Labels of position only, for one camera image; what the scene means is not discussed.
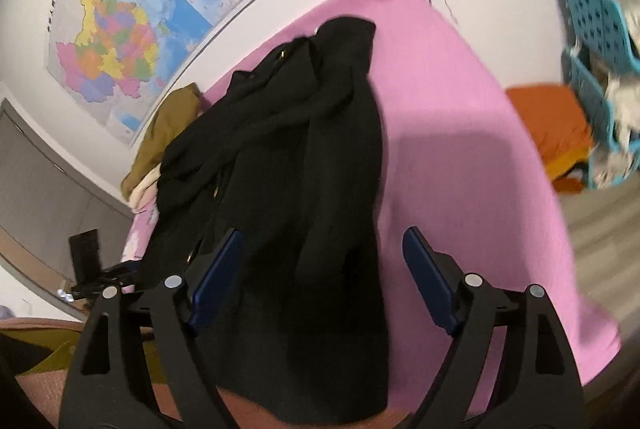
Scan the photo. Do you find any pink printed blanket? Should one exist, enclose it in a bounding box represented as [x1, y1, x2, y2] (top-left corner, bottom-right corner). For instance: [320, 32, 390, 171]
[120, 0, 623, 415]

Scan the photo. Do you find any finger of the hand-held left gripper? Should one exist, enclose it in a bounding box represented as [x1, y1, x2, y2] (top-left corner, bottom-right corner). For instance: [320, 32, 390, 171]
[100, 261, 143, 279]

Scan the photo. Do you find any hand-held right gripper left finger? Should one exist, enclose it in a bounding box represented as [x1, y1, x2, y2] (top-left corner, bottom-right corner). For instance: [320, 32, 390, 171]
[59, 228, 245, 429]

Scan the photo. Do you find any grey wooden door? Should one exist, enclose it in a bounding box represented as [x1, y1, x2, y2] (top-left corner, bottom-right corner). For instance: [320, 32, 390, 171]
[0, 96, 136, 305]

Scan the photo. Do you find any black coat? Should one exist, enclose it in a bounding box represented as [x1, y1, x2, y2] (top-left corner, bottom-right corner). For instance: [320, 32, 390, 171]
[135, 15, 393, 425]

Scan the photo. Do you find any colourful wall map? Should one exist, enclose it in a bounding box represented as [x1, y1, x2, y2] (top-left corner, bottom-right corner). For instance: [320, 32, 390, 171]
[44, 0, 266, 147]

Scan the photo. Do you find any orange cloth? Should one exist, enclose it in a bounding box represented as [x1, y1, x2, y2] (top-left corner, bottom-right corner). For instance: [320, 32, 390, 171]
[505, 84, 596, 194]

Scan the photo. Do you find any cream folded garment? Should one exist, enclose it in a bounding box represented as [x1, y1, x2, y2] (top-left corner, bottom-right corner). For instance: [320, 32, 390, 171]
[127, 166, 163, 210]

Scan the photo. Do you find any olive brown garment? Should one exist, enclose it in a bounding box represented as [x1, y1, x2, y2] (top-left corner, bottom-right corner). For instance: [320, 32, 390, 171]
[121, 83, 203, 200]

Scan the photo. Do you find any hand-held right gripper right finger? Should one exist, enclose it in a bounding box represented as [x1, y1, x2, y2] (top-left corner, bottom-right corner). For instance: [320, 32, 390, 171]
[402, 225, 585, 429]

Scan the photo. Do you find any olive green cloth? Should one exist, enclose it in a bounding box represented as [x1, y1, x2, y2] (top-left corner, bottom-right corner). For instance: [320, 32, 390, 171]
[0, 331, 166, 390]

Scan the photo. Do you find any blue plastic rack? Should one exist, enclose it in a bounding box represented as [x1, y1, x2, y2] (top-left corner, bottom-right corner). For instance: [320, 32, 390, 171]
[530, 0, 640, 190]

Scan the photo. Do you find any white cloth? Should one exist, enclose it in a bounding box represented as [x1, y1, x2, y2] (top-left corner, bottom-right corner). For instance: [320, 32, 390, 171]
[602, 69, 640, 144]

